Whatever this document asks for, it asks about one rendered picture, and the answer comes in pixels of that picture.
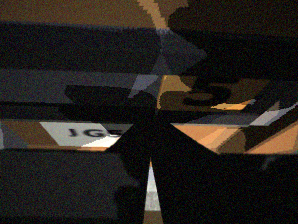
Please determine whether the orange tile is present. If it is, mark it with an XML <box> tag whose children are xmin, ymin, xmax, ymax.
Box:
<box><xmin>155</xmin><ymin>75</ymin><xmax>271</xmax><ymax>112</ymax></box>

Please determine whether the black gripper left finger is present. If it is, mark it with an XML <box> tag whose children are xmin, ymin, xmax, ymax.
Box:
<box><xmin>0</xmin><ymin>115</ymin><xmax>153</xmax><ymax>224</ymax></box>

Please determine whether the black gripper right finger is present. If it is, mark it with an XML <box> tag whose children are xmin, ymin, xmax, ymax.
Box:
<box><xmin>151</xmin><ymin>116</ymin><xmax>298</xmax><ymax>224</ymax></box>

